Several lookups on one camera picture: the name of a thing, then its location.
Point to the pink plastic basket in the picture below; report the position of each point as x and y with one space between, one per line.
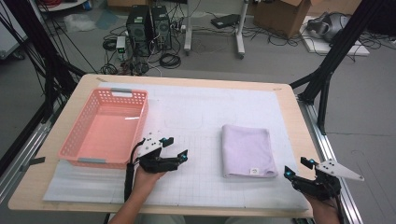
109 130

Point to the white foam board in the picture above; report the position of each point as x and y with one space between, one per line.
358 49

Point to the black flat device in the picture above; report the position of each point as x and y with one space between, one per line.
225 20

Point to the round white table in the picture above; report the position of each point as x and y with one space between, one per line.
62 5

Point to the person's light clothing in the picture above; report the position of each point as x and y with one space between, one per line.
162 220

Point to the small white power unit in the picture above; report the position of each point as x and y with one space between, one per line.
120 45

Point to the person's right hand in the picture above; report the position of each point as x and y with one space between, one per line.
325 213

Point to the person's left hand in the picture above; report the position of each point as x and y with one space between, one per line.
144 185

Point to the grey metal bracket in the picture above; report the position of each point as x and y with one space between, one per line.
34 161

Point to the black metal frame post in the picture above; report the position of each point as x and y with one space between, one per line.
40 46
339 46

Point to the black computer tower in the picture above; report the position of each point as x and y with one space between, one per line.
138 29
161 28

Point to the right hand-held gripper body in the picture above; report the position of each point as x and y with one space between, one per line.
323 186

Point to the white grid mat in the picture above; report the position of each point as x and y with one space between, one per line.
193 109

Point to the grey helmet-shaped device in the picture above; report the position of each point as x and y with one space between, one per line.
330 26

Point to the large open cardboard box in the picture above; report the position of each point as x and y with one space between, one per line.
280 15

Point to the pale blue sheet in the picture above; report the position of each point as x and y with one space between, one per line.
106 19

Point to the lilac printed fleece blanket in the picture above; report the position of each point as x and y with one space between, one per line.
247 151

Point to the wooden desk with white legs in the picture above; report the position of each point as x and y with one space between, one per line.
188 31

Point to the clear plastic bag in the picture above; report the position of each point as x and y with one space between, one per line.
79 22

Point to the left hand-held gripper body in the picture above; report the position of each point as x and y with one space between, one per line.
155 163

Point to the white cabinet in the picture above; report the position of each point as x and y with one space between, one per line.
9 34

